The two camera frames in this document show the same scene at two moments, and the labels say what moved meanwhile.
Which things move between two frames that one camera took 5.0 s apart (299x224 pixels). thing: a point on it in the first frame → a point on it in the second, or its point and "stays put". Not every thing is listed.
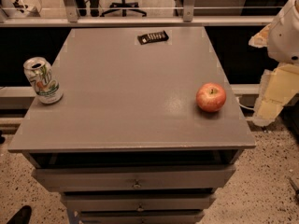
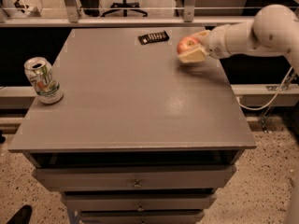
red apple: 211,97 → 187,44
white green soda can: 40,76 stays put
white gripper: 285,39 → 217,42
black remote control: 154,36 stays put
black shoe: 22,217 stays put
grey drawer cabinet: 135,126 stays put
